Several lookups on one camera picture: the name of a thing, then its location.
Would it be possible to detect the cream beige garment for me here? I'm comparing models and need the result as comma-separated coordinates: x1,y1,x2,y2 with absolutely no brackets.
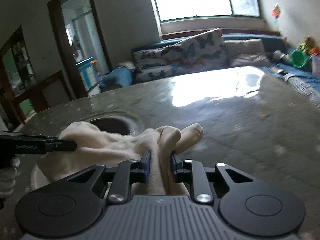
37,121,204,195

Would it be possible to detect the white gloved left hand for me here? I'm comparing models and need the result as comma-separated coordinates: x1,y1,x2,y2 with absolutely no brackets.
0,156,20,198

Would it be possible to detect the dark wooden cabinet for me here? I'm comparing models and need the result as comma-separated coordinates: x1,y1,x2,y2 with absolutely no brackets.
1,27,72,131

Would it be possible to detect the round black induction cooktop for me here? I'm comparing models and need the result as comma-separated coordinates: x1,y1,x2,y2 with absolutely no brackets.
89,117,131,135

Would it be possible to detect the blue white small cabinet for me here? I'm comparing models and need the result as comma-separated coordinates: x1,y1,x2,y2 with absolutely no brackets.
76,57,98,91

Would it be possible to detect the blue sofa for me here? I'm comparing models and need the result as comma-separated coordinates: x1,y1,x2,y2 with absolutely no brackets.
99,29,319,92

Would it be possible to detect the left butterfly print cushion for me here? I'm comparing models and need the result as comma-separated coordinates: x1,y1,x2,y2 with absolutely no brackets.
133,44,184,83

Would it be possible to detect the butterfly print cushion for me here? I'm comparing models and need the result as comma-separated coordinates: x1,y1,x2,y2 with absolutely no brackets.
133,44,184,83
177,28,227,68

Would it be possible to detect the right butterfly print cushion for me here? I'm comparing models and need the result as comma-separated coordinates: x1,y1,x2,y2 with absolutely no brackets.
177,28,227,68

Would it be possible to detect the beige plain cushion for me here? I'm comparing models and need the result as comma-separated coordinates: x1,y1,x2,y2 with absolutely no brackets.
223,38,271,67

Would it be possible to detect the grey metal thermos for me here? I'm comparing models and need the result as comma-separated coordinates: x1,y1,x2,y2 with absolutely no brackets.
273,50,291,64

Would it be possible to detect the green plastic bucket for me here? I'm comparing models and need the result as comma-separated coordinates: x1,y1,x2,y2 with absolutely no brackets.
290,50,308,69

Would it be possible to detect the stuffed toy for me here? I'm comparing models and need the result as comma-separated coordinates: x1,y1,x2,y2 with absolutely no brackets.
298,36,320,56

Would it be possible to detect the colourful wall decoration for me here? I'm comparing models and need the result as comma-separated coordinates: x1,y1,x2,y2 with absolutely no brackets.
272,3,281,21

